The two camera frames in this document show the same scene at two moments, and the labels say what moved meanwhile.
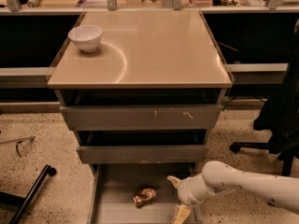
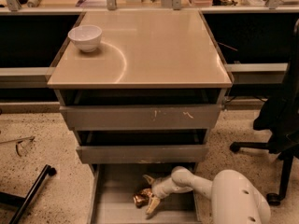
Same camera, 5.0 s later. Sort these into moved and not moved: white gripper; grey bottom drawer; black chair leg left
Moved: white gripper
Not moved: grey bottom drawer; black chair leg left
